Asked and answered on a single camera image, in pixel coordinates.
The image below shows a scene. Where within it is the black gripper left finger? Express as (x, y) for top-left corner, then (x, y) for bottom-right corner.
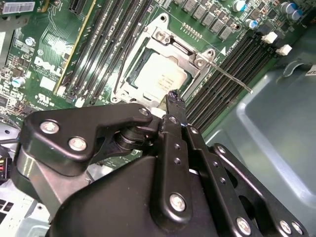
(11, 90), (194, 222)

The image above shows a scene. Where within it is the metal wire locking lever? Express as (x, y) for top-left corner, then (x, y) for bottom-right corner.
(203, 60), (254, 94)
(113, 37), (135, 98)

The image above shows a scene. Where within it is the metal socket cover frame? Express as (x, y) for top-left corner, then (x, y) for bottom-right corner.
(118, 29), (210, 104)

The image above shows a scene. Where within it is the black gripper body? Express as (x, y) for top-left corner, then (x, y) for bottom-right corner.
(50, 125), (232, 237)

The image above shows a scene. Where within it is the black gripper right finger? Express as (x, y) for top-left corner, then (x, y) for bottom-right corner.
(175, 97), (309, 237)

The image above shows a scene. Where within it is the silver CPU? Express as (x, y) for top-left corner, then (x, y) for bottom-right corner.
(127, 51), (190, 103)

